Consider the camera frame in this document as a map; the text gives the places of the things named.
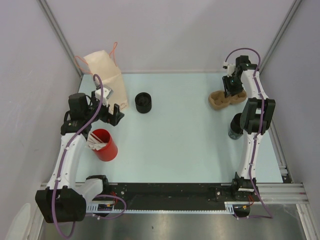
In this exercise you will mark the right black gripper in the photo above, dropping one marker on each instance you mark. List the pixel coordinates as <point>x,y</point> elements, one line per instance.
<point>228,89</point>

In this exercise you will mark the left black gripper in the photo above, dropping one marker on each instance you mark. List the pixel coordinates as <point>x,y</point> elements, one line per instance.
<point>112,118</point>

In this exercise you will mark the brown pulp cup carrier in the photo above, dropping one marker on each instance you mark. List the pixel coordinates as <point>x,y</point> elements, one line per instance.
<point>218,101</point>

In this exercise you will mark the beige paper takeout bag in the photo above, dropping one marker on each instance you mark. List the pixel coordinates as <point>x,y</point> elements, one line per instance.
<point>104,65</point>

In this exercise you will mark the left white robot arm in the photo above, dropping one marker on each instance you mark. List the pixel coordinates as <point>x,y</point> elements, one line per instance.
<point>61,201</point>

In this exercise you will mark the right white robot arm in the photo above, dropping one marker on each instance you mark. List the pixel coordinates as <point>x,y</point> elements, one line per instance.
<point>254,121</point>

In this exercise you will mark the short black coffee cup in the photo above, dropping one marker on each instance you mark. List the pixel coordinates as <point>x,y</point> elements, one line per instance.
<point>143,102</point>

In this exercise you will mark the tall black coffee cup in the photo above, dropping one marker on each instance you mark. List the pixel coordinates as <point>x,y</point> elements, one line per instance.
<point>235,131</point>

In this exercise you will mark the red cylindrical container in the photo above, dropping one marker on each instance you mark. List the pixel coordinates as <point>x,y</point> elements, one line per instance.
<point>109,150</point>

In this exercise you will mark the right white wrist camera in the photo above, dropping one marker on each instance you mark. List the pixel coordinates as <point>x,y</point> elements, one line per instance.
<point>230,67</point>

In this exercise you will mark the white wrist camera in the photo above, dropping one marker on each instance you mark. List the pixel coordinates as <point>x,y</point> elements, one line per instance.
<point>103,95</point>
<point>230,67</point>

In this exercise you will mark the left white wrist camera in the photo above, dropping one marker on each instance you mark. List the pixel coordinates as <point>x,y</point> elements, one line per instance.
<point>103,95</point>

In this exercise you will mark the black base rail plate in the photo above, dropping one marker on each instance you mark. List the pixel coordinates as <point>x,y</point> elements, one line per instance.
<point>175,196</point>

